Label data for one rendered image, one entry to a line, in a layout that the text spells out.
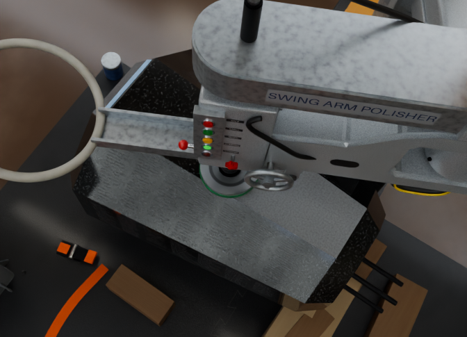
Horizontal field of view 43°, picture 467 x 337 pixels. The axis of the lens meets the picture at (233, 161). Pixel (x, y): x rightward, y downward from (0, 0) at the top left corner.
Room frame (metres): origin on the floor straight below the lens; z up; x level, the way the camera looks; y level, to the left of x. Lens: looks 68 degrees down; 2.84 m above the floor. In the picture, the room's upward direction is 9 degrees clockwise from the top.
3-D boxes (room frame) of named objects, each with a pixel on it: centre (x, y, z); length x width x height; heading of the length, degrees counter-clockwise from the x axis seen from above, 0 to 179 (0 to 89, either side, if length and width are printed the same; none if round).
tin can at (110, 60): (1.55, 0.71, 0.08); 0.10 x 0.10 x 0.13
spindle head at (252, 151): (0.78, -0.07, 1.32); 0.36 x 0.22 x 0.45; 91
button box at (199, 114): (0.66, 0.08, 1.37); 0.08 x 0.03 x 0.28; 91
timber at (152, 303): (0.39, 0.32, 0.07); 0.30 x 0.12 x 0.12; 64
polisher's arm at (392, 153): (0.77, -0.38, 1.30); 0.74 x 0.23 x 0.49; 91
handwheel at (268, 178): (0.66, -0.11, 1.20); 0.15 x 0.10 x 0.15; 91
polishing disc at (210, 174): (0.77, 0.01, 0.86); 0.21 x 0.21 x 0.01
